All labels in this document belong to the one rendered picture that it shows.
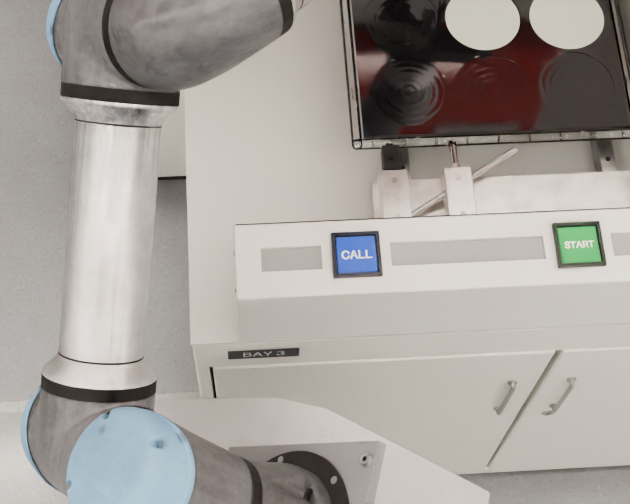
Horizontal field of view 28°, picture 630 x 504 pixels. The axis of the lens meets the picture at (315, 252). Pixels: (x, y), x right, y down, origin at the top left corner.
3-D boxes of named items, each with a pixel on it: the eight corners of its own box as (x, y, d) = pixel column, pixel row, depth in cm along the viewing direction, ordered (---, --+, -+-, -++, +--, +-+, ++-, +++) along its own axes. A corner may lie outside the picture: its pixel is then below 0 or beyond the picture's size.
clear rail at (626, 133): (350, 142, 159) (351, 137, 158) (642, 131, 161) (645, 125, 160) (351, 152, 158) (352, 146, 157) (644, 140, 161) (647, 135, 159)
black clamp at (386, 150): (380, 153, 159) (382, 143, 157) (397, 152, 159) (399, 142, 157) (382, 177, 158) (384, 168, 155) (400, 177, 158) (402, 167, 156)
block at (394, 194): (377, 180, 158) (379, 169, 155) (404, 179, 158) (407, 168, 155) (383, 238, 155) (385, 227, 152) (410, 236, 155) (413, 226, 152)
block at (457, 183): (440, 178, 158) (443, 166, 156) (467, 176, 159) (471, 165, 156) (447, 235, 155) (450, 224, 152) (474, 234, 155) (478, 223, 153)
